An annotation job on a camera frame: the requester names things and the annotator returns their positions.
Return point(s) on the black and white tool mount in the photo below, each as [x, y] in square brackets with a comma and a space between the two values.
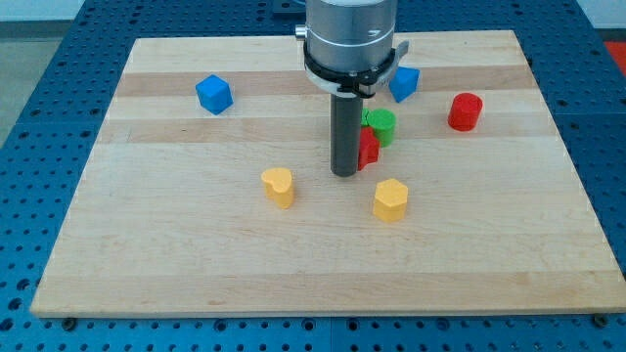
[355, 84]

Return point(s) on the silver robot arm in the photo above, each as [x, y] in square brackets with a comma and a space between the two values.
[349, 53]

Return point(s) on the red star block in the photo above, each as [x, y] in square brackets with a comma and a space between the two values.
[368, 149]

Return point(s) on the green cylinder block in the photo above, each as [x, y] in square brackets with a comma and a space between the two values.
[383, 123]

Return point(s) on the wooden board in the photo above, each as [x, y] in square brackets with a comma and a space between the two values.
[170, 217]

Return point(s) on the yellow heart block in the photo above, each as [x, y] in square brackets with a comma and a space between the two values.
[278, 185]

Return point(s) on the blue perforated metal table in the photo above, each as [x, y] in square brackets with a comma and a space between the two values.
[46, 150]

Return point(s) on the blue pentagon block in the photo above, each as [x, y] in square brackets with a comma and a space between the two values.
[404, 83]

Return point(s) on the green block behind rod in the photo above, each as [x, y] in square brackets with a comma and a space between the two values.
[364, 117]

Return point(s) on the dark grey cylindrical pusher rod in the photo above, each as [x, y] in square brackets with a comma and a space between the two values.
[346, 116]

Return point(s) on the blue cube block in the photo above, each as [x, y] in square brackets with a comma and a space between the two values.
[214, 94]

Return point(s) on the yellow hexagon block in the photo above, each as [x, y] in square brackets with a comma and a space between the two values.
[390, 201]

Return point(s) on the red cylinder block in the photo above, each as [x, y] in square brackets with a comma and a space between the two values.
[465, 111]

